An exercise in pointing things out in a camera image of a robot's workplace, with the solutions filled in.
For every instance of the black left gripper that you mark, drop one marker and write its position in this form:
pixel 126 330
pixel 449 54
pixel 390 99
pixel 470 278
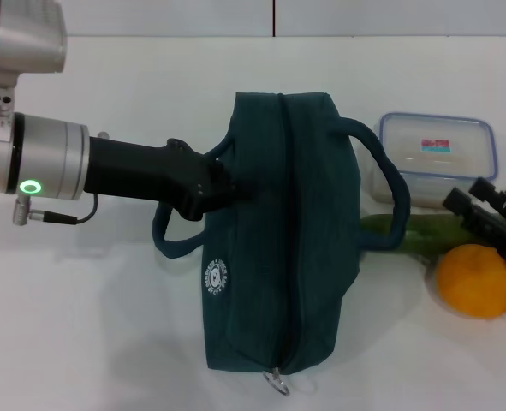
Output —
pixel 150 175

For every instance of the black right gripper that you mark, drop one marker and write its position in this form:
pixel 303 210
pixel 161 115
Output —
pixel 492 233

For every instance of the green cucumber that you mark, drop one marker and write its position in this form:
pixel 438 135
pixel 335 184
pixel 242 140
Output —
pixel 428 235

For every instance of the clear blue-rimmed food container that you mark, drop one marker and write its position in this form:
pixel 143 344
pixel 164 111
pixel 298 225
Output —
pixel 436 145

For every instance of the dark teal insulated lunch bag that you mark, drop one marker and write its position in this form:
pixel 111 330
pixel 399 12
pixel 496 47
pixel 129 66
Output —
pixel 295 240

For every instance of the orange fruit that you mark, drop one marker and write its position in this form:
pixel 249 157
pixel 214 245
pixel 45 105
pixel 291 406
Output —
pixel 475 282

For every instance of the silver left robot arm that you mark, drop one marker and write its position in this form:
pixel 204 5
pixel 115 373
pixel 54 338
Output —
pixel 34 154

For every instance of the silver camera mount bracket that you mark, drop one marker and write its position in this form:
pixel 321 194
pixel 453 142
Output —
pixel 1 103

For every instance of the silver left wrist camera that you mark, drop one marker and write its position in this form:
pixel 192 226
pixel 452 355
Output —
pixel 30 38

